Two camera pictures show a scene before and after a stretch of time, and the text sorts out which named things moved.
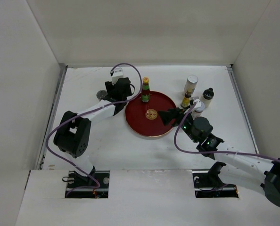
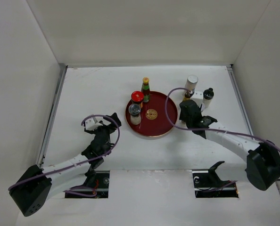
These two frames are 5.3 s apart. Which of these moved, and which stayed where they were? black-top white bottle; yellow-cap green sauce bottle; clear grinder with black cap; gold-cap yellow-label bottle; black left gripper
Moved: clear grinder with black cap; black left gripper
Stayed: yellow-cap green sauce bottle; gold-cap yellow-label bottle; black-top white bottle
